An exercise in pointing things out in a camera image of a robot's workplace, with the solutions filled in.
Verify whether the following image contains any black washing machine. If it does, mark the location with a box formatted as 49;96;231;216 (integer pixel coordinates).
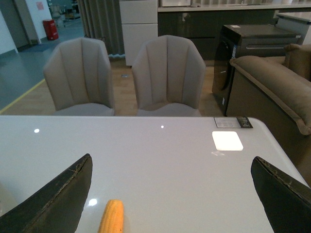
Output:
212;24;301;115

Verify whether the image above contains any beige chair left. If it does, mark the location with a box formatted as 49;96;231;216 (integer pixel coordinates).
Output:
43;37;115;117

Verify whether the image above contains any yellow corn cob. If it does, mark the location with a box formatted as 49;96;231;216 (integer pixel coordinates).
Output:
98;199;124;233

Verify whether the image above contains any brown sofa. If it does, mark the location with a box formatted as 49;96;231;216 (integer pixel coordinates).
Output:
226;44;311;173

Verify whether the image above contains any beige chair right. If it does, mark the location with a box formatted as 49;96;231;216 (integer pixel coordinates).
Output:
132;35;206;117

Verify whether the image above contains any red bin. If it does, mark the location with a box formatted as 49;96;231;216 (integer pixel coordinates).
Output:
42;19;59;40

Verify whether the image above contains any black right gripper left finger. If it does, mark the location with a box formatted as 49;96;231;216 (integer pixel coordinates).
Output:
0;154;93;233

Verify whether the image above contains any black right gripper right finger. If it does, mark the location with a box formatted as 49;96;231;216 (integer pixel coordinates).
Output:
251;156;311;233

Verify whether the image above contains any beige chair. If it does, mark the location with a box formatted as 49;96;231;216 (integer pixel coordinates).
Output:
132;35;206;117
43;37;115;117

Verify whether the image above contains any white drawer cabinet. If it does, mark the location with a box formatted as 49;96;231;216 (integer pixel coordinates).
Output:
119;0;158;66

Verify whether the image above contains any dark kitchen counter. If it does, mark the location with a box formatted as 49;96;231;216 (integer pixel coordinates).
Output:
157;0;311;61

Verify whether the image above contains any table label sticker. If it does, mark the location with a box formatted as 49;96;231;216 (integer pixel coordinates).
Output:
214;116;253;129

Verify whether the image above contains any grey curtain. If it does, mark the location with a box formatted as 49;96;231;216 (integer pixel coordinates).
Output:
77;0;124;55

